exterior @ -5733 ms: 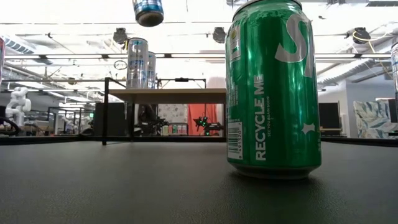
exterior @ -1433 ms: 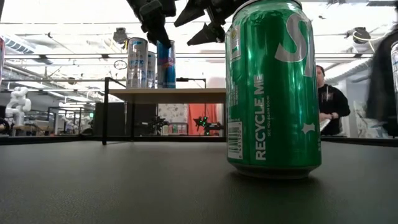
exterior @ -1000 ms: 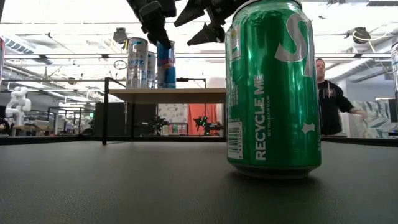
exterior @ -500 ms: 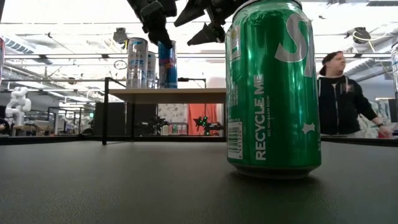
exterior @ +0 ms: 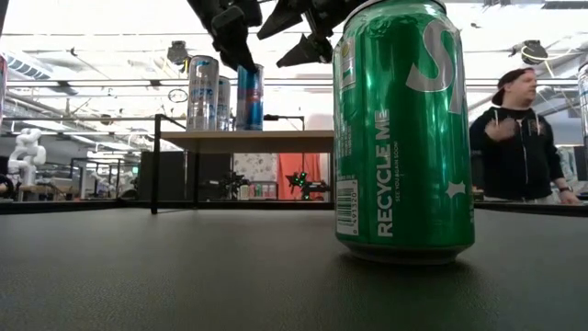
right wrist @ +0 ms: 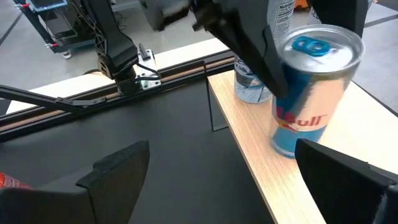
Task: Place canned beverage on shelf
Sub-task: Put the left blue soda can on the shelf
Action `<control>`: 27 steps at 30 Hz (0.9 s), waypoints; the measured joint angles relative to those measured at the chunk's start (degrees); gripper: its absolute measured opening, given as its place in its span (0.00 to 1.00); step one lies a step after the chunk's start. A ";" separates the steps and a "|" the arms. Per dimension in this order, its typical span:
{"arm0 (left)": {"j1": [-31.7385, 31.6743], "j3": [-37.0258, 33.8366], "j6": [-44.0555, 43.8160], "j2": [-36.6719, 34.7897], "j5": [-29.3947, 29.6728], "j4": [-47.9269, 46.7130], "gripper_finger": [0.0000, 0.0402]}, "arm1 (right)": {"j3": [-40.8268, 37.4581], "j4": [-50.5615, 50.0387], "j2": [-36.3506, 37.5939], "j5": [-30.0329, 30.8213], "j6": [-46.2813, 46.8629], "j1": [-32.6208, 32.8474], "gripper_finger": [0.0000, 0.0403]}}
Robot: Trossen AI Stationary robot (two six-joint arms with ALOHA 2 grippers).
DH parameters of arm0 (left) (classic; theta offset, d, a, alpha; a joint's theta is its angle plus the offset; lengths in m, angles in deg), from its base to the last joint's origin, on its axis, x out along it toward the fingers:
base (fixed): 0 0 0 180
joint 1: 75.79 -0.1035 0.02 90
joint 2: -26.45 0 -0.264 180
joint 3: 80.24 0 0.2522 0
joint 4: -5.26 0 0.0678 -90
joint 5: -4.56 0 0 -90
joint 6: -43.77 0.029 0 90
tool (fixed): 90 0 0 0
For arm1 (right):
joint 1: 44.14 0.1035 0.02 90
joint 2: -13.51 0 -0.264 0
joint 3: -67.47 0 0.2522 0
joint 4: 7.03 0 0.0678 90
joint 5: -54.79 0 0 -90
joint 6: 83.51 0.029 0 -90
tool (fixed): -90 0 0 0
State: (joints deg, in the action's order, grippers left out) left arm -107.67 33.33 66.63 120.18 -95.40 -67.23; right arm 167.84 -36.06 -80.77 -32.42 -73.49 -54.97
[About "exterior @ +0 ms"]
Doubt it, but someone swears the blue leaf-print panel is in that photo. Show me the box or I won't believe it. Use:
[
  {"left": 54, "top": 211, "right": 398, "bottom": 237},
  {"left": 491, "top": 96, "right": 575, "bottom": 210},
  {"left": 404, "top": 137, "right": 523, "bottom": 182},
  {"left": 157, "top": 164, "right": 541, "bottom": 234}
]
[{"left": 555, "top": 145, "right": 581, "bottom": 194}]

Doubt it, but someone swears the row of small cans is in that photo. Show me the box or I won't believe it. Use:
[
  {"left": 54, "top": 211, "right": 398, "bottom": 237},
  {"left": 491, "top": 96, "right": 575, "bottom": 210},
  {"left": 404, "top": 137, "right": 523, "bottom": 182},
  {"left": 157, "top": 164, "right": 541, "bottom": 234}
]
[{"left": 238, "top": 182, "right": 278, "bottom": 200}]

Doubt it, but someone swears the grey ceiling duct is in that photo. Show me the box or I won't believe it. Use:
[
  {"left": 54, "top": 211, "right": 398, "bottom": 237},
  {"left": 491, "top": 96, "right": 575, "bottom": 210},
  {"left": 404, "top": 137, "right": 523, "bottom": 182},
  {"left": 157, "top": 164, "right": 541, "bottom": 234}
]
[{"left": 535, "top": 85, "right": 588, "bottom": 120}]

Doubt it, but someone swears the black partition panel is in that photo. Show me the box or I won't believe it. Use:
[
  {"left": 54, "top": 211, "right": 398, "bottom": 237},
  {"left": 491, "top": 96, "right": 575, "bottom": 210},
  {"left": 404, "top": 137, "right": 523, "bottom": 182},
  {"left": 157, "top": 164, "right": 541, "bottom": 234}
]
[{"left": 139, "top": 151, "right": 232, "bottom": 202}]

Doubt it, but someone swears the green Sprite soda can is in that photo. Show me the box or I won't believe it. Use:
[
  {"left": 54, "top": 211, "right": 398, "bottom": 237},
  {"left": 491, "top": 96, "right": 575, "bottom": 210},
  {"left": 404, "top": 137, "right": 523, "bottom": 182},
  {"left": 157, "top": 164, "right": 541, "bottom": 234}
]
[{"left": 333, "top": 0, "right": 477, "bottom": 267}]

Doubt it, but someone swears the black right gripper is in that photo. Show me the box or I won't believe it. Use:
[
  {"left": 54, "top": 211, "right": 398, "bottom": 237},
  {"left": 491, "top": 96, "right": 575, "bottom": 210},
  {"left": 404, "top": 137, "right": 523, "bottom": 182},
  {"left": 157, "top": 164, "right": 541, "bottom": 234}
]
[{"left": 256, "top": 0, "right": 368, "bottom": 69}]

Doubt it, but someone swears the red Fanta soda can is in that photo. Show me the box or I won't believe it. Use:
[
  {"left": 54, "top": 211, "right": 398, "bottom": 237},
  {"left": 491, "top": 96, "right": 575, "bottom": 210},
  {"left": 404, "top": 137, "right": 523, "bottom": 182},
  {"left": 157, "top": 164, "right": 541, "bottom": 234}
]
[{"left": 0, "top": 53, "right": 8, "bottom": 121}]

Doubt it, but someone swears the orange-red curtain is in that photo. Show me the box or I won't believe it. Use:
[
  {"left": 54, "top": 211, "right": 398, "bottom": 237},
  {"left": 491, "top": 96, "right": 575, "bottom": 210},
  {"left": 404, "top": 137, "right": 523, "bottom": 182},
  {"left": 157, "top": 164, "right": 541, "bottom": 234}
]
[{"left": 277, "top": 153, "right": 322, "bottom": 201}]

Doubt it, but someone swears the person's hand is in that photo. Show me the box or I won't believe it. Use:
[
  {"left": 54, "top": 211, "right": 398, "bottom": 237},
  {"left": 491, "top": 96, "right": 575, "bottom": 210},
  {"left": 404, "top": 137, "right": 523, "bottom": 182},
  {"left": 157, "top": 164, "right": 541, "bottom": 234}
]
[
  {"left": 485, "top": 117, "right": 518, "bottom": 143},
  {"left": 558, "top": 188, "right": 582, "bottom": 206}
]

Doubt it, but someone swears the black ceiling lamp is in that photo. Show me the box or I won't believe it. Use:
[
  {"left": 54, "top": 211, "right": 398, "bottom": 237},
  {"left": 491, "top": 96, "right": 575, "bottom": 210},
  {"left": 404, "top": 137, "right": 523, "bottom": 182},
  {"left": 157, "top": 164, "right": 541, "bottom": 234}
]
[
  {"left": 520, "top": 40, "right": 548, "bottom": 66},
  {"left": 166, "top": 40, "right": 190, "bottom": 66}
]

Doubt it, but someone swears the black table mat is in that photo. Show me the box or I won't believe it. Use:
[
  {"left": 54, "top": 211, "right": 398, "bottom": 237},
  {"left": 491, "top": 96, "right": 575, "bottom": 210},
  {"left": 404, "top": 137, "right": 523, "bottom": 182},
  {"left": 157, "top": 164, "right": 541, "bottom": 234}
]
[{"left": 0, "top": 209, "right": 588, "bottom": 331}]

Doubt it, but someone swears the white Celsius energy drink can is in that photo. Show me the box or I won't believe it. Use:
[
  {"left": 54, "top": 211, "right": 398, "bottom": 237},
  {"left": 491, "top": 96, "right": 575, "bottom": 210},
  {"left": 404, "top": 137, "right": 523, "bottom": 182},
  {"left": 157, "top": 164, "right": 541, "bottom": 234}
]
[
  {"left": 187, "top": 54, "right": 221, "bottom": 132},
  {"left": 216, "top": 75, "right": 232, "bottom": 132}
]

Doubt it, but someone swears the black robot with green light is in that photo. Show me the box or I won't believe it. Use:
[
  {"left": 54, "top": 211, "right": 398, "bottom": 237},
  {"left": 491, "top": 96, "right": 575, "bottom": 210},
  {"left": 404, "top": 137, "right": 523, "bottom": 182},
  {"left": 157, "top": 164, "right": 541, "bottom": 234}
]
[{"left": 285, "top": 170, "right": 332, "bottom": 202}]

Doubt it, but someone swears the long ceiling light bar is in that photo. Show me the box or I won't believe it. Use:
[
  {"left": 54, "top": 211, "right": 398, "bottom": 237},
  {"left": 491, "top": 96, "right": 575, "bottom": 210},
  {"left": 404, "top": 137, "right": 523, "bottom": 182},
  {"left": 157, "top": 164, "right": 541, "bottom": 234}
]
[{"left": 5, "top": 77, "right": 588, "bottom": 88}]

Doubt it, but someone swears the black cable loop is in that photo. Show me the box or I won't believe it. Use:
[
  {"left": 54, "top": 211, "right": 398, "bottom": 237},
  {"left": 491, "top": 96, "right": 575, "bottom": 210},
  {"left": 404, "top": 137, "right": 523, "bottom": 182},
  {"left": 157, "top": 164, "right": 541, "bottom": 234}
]
[{"left": 0, "top": 173, "right": 16, "bottom": 200}]

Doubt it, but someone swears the black frame workbench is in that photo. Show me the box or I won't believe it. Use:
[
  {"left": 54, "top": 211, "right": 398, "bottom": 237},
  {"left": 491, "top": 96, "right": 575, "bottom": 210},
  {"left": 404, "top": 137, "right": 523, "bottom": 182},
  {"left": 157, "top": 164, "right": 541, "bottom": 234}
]
[{"left": 68, "top": 157, "right": 141, "bottom": 200}]

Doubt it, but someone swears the wooden shelf with black legs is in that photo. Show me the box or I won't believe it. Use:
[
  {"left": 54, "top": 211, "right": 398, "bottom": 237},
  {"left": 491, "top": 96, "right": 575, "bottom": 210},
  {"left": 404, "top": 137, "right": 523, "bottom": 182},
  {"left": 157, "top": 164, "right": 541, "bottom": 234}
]
[{"left": 150, "top": 113, "right": 336, "bottom": 216}]

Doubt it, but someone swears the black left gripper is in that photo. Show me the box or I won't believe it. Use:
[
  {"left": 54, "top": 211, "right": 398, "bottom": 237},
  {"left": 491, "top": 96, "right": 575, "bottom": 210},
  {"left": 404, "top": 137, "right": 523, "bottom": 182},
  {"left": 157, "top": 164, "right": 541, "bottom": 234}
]
[{"left": 186, "top": 0, "right": 263, "bottom": 73}]

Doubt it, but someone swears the person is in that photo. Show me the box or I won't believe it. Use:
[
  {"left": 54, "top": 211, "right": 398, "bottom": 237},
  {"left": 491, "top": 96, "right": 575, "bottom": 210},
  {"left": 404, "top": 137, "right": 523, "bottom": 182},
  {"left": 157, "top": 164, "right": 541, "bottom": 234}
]
[{"left": 468, "top": 67, "right": 582, "bottom": 206}]

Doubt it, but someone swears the striped ceiling air vent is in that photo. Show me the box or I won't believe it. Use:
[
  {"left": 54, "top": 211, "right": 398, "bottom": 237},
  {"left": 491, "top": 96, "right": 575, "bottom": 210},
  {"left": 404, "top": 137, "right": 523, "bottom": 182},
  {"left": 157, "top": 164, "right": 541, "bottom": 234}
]
[{"left": 0, "top": 50, "right": 51, "bottom": 82}]

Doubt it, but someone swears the black aluminium table frame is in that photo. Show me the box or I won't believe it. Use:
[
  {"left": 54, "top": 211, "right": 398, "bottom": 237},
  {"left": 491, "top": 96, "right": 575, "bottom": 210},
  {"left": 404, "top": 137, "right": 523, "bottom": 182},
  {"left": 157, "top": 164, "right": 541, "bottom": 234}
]
[{"left": 0, "top": 200, "right": 588, "bottom": 217}]

